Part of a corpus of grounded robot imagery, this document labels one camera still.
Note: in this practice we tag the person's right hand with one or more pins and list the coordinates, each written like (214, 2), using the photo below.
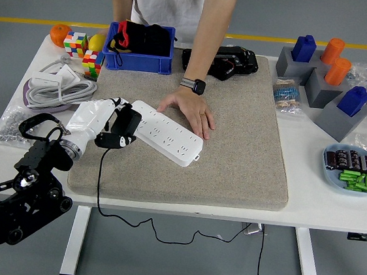
(104, 32)

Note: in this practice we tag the person's left hand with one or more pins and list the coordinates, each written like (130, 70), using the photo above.
(190, 107)

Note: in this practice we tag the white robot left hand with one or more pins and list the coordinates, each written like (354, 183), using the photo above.
(88, 121)

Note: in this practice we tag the white power strip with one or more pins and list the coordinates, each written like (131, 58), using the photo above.
(170, 139)

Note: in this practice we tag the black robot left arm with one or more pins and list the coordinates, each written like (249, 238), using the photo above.
(36, 161)

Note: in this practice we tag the person's left forearm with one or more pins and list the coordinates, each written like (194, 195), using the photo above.
(208, 41)

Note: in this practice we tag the person's right forearm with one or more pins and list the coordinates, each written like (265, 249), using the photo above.
(120, 3)

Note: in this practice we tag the yellow lemon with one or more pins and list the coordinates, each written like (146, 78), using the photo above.
(97, 42)

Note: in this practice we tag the black wristwatch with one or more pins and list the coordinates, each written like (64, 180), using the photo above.
(198, 86)

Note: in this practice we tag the multicoloured puzzle cube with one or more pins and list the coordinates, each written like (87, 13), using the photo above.
(75, 44)
(92, 63)

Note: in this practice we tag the orange fruit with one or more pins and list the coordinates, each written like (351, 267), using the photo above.
(60, 35)

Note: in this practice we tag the blue plastic bin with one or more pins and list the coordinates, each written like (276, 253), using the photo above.
(135, 63)

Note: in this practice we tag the black cloth with red trim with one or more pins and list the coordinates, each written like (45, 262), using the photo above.
(151, 39)

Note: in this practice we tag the white rectangular adapter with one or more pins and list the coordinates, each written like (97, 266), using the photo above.
(46, 80)

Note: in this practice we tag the grey-brown mat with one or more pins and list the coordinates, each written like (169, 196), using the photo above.
(243, 134)

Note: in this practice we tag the black electronic device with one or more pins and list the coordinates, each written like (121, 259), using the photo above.
(240, 63)

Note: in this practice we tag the purple tape roll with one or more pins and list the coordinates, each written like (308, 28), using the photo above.
(24, 94)

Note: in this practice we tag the person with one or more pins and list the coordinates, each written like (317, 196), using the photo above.
(171, 5)

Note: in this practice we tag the bag of metal screws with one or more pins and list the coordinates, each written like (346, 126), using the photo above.
(11, 122)

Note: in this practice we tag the bag of resistors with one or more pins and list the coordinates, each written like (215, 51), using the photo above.
(287, 96)

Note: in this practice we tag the grey holder block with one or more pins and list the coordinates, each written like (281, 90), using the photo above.
(285, 67)
(337, 124)
(318, 94)

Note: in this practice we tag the white table leg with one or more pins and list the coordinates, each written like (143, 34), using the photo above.
(308, 262)
(75, 241)

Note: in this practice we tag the blue bottle-shaped block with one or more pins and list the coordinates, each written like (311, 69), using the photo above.
(304, 48)
(352, 101)

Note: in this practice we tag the orange cylinder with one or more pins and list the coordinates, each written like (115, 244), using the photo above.
(332, 51)
(337, 71)

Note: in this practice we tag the light blue tray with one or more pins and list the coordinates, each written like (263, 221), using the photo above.
(331, 177)

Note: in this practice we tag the black table control panel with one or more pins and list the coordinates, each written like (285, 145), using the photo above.
(366, 237)

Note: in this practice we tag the white square switch plate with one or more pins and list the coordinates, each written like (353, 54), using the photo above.
(70, 73)

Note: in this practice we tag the metal bracket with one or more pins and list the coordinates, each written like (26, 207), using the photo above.
(252, 229)

